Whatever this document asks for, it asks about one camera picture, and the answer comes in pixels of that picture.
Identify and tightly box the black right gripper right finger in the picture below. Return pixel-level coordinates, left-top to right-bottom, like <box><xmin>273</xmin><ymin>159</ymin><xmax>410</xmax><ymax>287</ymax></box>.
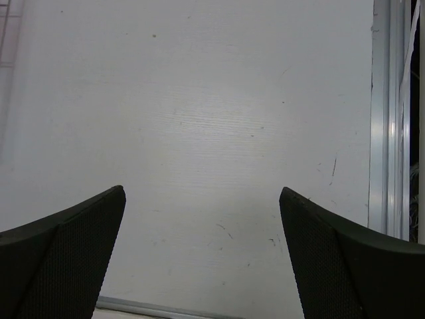
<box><xmin>280</xmin><ymin>187</ymin><xmax>424</xmax><ymax>318</ymax></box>

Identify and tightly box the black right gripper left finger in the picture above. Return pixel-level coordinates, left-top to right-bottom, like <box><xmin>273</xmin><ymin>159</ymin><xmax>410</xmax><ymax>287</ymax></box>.
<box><xmin>1</xmin><ymin>185</ymin><xmax>126</xmax><ymax>318</ymax></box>

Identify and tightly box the aluminium table frame rail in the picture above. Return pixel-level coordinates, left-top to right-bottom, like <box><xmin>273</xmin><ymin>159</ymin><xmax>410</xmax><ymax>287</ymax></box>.
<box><xmin>368</xmin><ymin>1</ymin><xmax>416</xmax><ymax>241</ymax></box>

